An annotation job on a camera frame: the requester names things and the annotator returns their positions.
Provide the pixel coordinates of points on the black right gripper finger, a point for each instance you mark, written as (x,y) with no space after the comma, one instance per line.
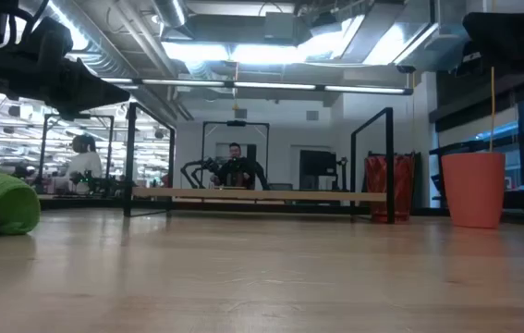
(515,30)

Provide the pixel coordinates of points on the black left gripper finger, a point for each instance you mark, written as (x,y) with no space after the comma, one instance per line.
(90,90)

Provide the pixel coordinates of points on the black background robot arm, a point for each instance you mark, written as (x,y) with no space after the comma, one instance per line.
(197,166)
(343,171)

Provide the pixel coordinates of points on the black-framed wooden shelf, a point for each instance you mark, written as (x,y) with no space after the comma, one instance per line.
(261,195)

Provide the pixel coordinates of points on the person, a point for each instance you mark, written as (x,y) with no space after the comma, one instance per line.
(83,164)
(238,171)

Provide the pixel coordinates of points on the orange plastic cup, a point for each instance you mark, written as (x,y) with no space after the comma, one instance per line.
(473,189)

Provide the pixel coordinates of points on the long ceiling light strip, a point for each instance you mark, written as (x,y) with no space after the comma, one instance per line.
(271,86)

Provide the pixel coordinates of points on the red translucent cup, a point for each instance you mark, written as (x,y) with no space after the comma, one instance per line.
(374,185)

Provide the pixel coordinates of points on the black monitor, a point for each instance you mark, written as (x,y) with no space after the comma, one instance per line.
(317,164)

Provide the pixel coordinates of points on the dark window frame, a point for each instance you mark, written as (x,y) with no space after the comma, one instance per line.
(474,102)

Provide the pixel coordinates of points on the black rig frame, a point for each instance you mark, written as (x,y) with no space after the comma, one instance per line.
(243,208)

